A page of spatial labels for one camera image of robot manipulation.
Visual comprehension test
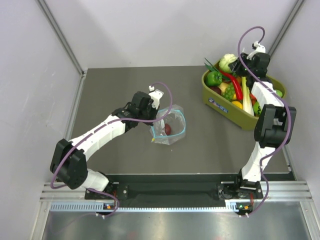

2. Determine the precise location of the olive green plastic bin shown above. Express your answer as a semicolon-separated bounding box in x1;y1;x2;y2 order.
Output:
201;58;287;132

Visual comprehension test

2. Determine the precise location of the green fake watermelon ball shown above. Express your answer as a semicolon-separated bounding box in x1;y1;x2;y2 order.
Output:
253;102;262;116

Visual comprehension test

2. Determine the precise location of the fake celery stalk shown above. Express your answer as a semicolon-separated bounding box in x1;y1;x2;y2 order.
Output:
241;76;254;116

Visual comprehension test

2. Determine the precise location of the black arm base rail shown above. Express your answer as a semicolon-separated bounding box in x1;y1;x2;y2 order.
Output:
85;174;263;208

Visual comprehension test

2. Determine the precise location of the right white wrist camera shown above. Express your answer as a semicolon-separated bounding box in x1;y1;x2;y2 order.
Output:
246;41;266;60

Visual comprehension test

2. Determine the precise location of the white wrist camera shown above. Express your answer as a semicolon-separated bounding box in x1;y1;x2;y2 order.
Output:
148;85;164;110
246;41;266;60

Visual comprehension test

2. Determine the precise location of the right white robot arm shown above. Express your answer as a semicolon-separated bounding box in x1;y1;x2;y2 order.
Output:
229;52;297;198

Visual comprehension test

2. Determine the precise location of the grey slotted cable duct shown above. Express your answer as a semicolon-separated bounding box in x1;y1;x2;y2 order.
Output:
50;201;253;213

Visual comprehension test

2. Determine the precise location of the red fake chili pepper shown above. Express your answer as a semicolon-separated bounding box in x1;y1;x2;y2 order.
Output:
224;72;243;101

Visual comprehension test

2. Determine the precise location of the green bumpy fake fruit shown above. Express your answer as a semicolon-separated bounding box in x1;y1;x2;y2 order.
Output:
274;89;283;98

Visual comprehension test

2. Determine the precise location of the green fake grape bunch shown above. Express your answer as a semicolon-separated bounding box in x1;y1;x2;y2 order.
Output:
222;84;237;102

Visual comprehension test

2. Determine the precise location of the clear zip top bag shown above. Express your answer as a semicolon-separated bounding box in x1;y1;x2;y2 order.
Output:
150;104;186;145

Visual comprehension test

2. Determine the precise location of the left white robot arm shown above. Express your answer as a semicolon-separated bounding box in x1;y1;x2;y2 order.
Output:
50;89;163;199

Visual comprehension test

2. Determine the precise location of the beige fake potato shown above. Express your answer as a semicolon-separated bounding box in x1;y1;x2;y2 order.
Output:
218;82;229;93

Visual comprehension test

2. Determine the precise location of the green fake bell pepper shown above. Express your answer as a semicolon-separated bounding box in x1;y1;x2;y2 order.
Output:
205;71;223;87

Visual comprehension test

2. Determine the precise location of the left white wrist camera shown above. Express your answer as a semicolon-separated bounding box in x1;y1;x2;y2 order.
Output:
148;85;164;110

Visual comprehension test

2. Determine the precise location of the light green fake cabbage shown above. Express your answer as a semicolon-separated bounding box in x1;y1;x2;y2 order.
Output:
218;53;238;74

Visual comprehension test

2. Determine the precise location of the dark purple fake passionfruit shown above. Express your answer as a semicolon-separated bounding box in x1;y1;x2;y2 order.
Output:
209;86;222;95

